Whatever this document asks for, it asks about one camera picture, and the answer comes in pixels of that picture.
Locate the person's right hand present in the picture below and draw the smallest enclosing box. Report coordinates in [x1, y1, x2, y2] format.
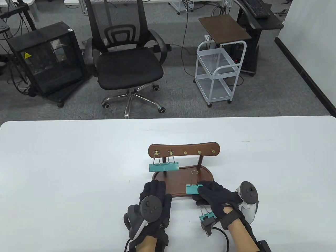
[193, 181, 243, 220]

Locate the person's left hand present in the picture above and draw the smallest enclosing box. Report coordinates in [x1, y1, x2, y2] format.
[139, 180, 172, 238]

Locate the teal binder clip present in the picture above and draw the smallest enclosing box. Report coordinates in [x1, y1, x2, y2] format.
[149, 150, 165, 172]
[164, 150, 180, 172]
[186, 170, 204, 195]
[199, 206, 217, 222]

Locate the brown wooden key rack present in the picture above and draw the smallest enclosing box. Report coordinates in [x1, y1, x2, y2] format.
[148, 142, 220, 200]

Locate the person's right forearm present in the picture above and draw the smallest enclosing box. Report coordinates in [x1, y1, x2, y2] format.
[227, 219, 259, 252]

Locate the person's left forearm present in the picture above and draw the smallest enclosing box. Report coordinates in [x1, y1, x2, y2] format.
[135, 235, 160, 252]

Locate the black white handheld controller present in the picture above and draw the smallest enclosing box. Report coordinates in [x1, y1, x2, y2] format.
[123, 196, 162, 240]
[237, 181, 259, 225]

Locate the black armband pack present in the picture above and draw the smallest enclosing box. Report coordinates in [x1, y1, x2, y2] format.
[256, 239, 272, 252]

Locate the white metal trolley cart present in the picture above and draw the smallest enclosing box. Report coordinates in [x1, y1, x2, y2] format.
[194, 40, 248, 108]

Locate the black computer tower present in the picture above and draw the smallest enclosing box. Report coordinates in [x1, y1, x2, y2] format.
[230, 43, 246, 70]

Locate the black office chair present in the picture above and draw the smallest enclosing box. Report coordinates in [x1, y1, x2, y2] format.
[83, 0, 172, 119]

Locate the black wheeled platform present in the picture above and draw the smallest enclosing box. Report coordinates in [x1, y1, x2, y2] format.
[28, 76, 91, 108]

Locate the brown wooden side table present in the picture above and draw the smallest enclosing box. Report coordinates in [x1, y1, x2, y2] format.
[198, 14, 252, 44]

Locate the black desk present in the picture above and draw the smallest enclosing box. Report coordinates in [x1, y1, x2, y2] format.
[233, 0, 285, 77]

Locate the black glass computer case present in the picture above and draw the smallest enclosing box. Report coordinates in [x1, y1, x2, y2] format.
[7, 22, 88, 98]

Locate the black keyboard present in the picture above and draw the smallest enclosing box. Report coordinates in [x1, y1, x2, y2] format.
[242, 0, 274, 19]

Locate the white desk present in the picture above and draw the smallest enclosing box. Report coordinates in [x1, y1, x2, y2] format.
[64, 0, 88, 15]

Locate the black metal stand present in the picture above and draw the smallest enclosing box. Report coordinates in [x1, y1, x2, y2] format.
[0, 0, 37, 33]

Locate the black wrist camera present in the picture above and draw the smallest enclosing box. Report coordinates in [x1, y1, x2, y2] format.
[202, 217, 216, 237]

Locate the black floor cable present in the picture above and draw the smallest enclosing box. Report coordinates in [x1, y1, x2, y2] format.
[181, 9, 197, 77]

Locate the white wheeled table frame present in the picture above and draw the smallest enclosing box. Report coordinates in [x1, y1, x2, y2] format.
[168, 0, 196, 15]

